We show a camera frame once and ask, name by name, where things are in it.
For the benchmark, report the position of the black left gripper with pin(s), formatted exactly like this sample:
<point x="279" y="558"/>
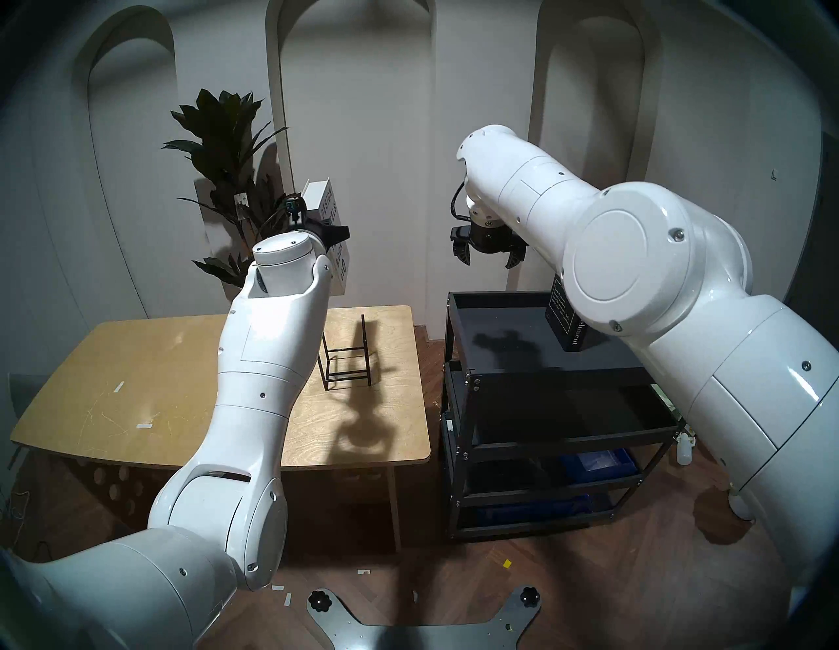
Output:
<point x="331" y="234"/>

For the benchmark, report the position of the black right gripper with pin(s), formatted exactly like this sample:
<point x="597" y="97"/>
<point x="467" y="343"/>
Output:
<point x="488" y="239"/>

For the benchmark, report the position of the white Design Hotels yearbook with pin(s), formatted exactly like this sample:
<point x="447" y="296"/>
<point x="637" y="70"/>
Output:
<point x="321" y="196"/>

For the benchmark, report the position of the black Crime and Punishment book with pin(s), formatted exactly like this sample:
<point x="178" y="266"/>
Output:
<point x="565" y="327"/>

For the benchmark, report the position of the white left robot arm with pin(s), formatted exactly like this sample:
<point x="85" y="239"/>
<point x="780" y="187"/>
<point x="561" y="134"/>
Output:
<point x="262" y="367"/>

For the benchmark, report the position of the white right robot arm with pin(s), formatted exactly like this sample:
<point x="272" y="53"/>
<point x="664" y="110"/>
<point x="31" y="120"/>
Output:
<point x="655" y="275"/>

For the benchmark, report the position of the black three-shelf utility cart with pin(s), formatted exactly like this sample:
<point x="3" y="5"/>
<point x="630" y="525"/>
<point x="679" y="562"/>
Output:
<point x="524" y="367"/>

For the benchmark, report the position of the tall dark green plant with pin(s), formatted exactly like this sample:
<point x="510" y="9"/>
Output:
<point x="223" y="151"/>

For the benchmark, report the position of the light wooden table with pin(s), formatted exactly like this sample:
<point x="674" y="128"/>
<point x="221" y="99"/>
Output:
<point x="144" y="373"/>

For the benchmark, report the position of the blue plastic bin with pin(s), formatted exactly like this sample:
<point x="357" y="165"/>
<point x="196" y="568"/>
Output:
<point x="600" y="462"/>

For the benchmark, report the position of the small white bottle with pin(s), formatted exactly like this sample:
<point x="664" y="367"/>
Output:
<point x="685" y="451"/>

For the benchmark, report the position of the black star knob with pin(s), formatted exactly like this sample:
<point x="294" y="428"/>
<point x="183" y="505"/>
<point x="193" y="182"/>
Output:
<point x="529" y="597"/>
<point x="320" y="601"/>

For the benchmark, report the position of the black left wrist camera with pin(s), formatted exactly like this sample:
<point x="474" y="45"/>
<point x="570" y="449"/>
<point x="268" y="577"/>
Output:
<point x="295" y="208"/>

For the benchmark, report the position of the grey metal robot base plate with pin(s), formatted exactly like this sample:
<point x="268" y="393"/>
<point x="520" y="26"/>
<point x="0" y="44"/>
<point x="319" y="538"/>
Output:
<point x="426" y="635"/>

